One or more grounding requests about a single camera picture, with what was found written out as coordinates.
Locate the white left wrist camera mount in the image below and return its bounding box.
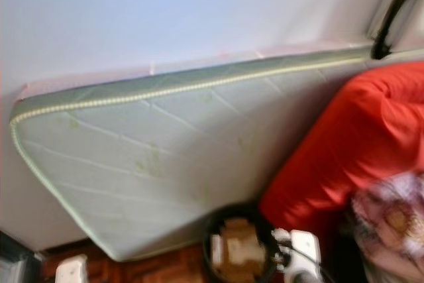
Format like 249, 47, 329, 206
54, 255, 88, 283

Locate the pale green quilted mattress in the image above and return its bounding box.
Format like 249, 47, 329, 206
10, 43, 424, 262

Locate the large red covered cushion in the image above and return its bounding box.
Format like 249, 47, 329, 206
258, 62, 424, 234

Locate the pink cartoon print blanket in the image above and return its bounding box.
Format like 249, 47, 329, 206
350, 170, 424, 280

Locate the black round bin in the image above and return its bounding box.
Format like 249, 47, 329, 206
202, 203, 284, 283

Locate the brown cardboard box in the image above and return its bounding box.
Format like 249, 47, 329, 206
215, 220, 269, 280

